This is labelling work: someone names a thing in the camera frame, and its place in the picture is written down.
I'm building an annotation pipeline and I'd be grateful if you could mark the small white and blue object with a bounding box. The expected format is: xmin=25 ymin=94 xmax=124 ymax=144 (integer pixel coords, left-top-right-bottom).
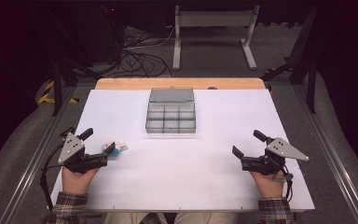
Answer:
xmin=102 ymin=141 xmax=129 ymax=158

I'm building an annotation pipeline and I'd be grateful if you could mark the clear plastic compartment box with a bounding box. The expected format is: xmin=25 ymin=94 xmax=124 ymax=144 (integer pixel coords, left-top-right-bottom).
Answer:
xmin=145 ymin=87 xmax=198 ymax=134

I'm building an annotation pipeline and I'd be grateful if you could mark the hand-held gripper black cable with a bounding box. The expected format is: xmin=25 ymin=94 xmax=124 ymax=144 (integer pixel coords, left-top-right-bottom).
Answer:
xmin=272 ymin=164 xmax=295 ymax=203
xmin=39 ymin=125 xmax=77 ymax=213

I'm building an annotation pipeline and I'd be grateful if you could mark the white metal stand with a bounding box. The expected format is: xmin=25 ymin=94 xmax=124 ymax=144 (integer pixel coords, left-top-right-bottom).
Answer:
xmin=172 ymin=5 xmax=261 ymax=71

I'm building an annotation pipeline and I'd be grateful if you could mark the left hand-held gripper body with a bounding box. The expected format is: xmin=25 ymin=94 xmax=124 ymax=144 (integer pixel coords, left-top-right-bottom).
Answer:
xmin=57 ymin=132 xmax=110 ymax=175

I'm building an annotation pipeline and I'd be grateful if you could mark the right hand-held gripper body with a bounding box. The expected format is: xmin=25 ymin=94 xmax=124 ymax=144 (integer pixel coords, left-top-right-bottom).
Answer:
xmin=241 ymin=136 xmax=310 ymax=176

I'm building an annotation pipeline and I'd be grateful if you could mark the yellow and black floor tape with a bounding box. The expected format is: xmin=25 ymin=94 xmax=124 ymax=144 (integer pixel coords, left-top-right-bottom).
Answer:
xmin=37 ymin=80 xmax=80 ymax=105

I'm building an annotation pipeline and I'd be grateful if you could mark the right hand-held gripper black cable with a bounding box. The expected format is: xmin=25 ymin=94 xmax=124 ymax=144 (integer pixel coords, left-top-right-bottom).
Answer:
xmin=272 ymin=164 xmax=295 ymax=203

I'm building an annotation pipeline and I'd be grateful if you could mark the black tripod stand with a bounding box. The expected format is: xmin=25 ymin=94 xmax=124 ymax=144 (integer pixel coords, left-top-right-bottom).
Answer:
xmin=260 ymin=6 xmax=321 ymax=115
xmin=47 ymin=8 xmax=104 ymax=117

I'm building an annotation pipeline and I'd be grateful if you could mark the left hand-held gripper black cable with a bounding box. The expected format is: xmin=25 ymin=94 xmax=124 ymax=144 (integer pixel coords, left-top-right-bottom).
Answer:
xmin=39 ymin=125 xmax=77 ymax=213

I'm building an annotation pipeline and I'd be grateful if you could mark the aluminium floor rail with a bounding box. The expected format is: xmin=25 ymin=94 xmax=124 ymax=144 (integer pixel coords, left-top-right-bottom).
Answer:
xmin=293 ymin=83 xmax=358 ymax=224
xmin=0 ymin=86 xmax=77 ymax=224

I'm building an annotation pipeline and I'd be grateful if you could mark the bundle of black floor cables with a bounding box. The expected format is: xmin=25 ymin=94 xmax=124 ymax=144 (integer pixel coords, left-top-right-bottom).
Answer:
xmin=105 ymin=26 xmax=174 ymax=78

